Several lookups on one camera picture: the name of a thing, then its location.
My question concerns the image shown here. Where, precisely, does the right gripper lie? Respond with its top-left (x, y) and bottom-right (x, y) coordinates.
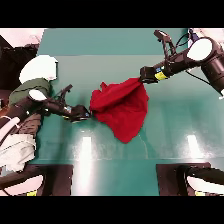
top-left (139, 64), bottom-right (168, 85)

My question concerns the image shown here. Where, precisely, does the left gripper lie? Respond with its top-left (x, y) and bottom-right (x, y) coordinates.
top-left (67, 104), bottom-right (92, 123)

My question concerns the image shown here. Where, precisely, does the red T-shirt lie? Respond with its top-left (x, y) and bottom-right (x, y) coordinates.
top-left (88, 77), bottom-right (150, 145)

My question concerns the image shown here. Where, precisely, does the brown garment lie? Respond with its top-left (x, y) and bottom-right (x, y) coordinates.
top-left (19, 113), bottom-right (43, 137)

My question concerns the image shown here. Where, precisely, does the white garment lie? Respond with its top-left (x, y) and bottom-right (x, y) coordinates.
top-left (18, 54), bottom-right (59, 85)

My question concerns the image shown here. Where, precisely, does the pale grey garment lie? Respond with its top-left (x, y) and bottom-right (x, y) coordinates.
top-left (0, 133), bottom-right (37, 173)

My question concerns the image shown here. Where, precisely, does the black garment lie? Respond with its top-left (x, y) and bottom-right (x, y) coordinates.
top-left (0, 44), bottom-right (40, 91)

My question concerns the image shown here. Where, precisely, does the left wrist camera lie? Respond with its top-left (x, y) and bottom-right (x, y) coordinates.
top-left (53, 83), bottom-right (74, 102)

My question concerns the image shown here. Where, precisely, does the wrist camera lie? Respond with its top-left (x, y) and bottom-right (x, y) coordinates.
top-left (53, 83), bottom-right (74, 102)
top-left (153, 29), bottom-right (177, 57)

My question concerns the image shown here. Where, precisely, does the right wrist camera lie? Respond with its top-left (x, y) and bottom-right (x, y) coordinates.
top-left (153, 29), bottom-right (177, 57)

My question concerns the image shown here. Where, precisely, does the black cable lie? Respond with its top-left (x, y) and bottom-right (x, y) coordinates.
top-left (185, 68), bottom-right (215, 87)

